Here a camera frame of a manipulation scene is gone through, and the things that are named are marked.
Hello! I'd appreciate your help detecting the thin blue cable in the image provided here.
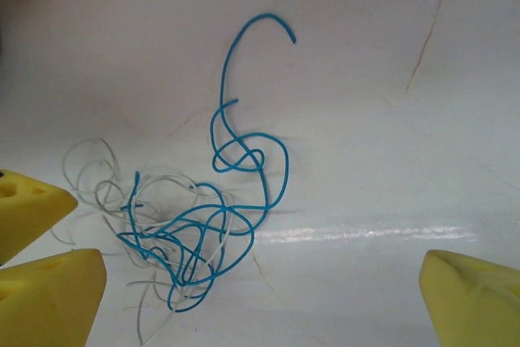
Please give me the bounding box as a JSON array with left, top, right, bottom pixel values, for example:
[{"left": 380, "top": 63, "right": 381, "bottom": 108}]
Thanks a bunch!
[
  {"left": 174, "top": 12, "right": 297, "bottom": 238},
  {"left": 117, "top": 98, "right": 290, "bottom": 311}
]

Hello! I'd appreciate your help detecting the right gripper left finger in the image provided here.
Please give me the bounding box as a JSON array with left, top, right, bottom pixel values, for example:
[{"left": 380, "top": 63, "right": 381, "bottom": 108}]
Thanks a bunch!
[{"left": 0, "top": 248, "right": 107, "bottom": 347}]

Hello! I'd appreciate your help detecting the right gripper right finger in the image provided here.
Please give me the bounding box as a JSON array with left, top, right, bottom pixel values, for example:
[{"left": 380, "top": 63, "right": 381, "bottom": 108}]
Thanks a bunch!
[{"left": 420, "top": 249, "right": 520, "bottom": 347}]

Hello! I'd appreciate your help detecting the thin white cable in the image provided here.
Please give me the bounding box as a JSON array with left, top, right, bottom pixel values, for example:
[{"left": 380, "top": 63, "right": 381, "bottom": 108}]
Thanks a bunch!
[
  {"left": 63, "top": 137, "right": 123, "bottom": 218},
  {"left": 125, "top": 216, "right": 245, "bottom": 344}
]

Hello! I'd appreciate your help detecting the pile of white wires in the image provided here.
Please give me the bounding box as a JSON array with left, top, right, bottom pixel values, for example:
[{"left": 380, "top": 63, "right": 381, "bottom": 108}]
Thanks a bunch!
[{"left": 95, "top": 167, "right": 200, "bottom": 242}]

